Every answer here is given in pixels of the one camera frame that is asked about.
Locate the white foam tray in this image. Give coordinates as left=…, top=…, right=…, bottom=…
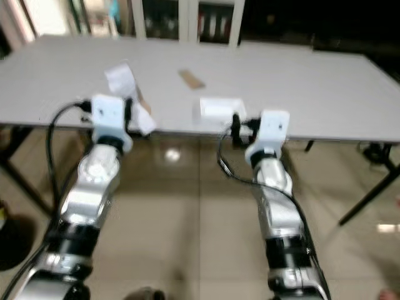
left=199, top=96, right=248, bottom=126

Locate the white glass door cabinet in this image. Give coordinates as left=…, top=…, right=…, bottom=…
left=66, top=0, right=244, bottom=48

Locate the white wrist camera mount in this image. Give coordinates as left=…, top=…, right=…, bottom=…
left=245, top=109, right=291, bottom=164
left=91, top=94, right=132, bottom=151

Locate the white paper trash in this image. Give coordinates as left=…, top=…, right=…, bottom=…
left=104, top=62, right=157, bottom=136

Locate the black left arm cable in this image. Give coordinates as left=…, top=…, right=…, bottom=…
left=0, top=100, right=94, bottom=300

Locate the black table leg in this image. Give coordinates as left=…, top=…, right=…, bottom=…
left=337, top=162, right=400, bottom=227
left=0, top=128, right=54, bottom=216

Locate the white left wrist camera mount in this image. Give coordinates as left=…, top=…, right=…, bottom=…
left=91, top=94, right=132, bottom=151

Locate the black round rubbish bin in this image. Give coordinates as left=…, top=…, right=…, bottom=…
left=0, top=199, right=39, bottom=271

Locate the brown cardboard strip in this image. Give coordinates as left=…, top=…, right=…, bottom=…
left=178, top=69, right=207, bottom=89

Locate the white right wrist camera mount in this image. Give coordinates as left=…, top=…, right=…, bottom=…
left=245, top=109, right=291, bottom=164

